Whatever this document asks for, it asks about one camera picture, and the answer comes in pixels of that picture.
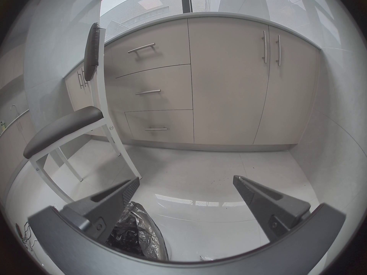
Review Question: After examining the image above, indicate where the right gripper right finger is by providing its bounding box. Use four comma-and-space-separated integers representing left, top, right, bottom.
232, 175, 312, 243

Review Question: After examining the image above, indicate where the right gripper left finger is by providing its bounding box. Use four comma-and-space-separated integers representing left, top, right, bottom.
61, 177, 140, 243

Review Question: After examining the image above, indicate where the black plastic bag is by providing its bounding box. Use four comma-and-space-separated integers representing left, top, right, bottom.
106, 201, 170, 262

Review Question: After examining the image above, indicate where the grey white-framed chair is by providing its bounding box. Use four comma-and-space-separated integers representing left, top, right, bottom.
23, 22, 141, 204

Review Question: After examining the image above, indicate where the beige cabinet with drawers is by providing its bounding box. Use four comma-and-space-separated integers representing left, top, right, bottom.
64, 13, 322, 154

